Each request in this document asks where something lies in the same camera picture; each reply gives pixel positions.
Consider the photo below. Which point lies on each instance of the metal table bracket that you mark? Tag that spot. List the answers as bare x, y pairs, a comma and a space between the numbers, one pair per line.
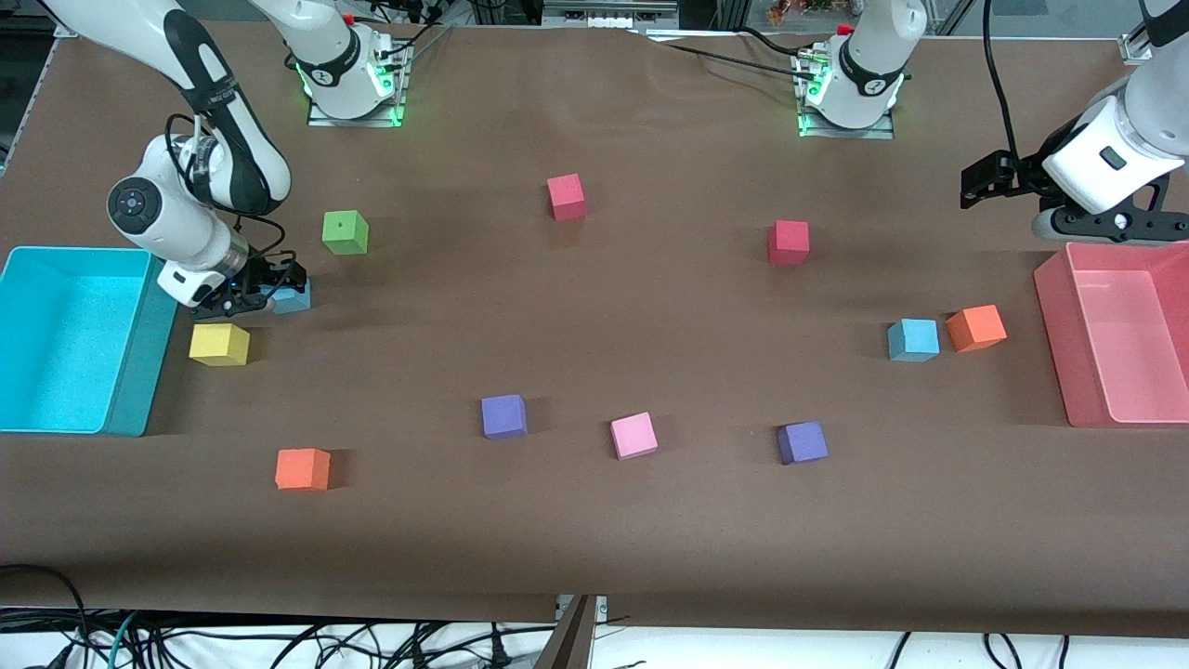
576, 641

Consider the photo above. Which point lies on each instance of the yellow foam block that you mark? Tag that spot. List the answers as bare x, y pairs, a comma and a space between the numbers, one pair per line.
218, 346

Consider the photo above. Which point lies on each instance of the purple foam block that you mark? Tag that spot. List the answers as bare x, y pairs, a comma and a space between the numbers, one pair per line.
504, 416
802, 443

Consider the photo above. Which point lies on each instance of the pink plastic bin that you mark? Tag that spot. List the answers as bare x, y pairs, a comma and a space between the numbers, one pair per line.
1124, 344

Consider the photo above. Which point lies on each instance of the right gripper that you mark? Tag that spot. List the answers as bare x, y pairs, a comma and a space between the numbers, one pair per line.
257, 284

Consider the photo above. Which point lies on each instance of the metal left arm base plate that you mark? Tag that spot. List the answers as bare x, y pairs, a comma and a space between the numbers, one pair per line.
817, 133

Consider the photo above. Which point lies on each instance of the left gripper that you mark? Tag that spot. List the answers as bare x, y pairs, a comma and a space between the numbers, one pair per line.
1025, 173

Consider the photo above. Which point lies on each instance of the grey metal frame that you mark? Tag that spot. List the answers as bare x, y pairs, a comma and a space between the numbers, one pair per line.
604, 17

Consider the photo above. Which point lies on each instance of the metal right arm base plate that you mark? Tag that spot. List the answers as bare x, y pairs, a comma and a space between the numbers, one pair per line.
353, 122

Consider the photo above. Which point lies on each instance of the orange foam block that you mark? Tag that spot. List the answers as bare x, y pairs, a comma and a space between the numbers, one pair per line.
975, 329
302, 470

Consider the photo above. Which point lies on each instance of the cyan plastic bin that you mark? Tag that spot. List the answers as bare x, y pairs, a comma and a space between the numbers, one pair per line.
65, 344

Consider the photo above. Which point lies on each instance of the pink foam block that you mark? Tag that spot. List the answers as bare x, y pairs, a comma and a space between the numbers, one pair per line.
633, 437

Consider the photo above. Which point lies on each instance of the brown table cover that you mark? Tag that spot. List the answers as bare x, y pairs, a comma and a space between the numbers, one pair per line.
594, 307

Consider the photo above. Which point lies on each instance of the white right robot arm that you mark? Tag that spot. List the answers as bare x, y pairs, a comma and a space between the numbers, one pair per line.
223, 111

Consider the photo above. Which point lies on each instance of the green foam block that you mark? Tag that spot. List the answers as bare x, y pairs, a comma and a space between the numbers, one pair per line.
345, 234

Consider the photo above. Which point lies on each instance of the red foam block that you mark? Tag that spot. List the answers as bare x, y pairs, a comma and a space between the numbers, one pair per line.
788, 243
567, 198

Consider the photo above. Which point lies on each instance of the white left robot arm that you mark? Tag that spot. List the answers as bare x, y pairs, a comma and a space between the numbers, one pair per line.
868, 93

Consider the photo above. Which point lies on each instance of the light blue foam block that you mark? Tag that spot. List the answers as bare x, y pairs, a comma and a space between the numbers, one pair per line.
913, 342
295, 300

